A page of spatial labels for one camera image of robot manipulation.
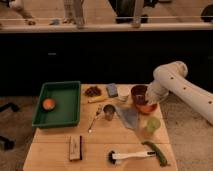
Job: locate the dark maroon bowl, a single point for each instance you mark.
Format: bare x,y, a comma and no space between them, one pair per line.
138,94

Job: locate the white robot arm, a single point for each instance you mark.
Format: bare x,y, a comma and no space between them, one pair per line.
171,78

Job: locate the yellow banana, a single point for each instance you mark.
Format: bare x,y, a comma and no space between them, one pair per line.
97,99

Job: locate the dark red grapes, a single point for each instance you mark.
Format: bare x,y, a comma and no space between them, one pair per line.
93,91

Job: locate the white cup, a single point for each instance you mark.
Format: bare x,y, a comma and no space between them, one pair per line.
123,93

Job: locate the metal cup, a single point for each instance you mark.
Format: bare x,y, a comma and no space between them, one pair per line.
109,111

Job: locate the metal spoon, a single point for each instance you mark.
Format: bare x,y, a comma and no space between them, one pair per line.
98,112

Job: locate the grey cloth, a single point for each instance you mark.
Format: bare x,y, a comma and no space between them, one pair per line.
128,116

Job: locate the green plastic tray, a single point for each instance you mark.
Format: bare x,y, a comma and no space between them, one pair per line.
66,112

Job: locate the green plastic cup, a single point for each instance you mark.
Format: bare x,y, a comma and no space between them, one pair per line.
153,124

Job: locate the small orange bowl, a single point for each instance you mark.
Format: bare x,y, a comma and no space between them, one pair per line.
48,104

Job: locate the wooden block eraser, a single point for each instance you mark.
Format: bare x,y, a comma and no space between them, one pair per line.
75,148

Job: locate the green pea pod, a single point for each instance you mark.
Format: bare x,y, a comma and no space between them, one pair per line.
160,156

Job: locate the white handled dish brush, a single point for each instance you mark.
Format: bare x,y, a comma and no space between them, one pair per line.
113,157

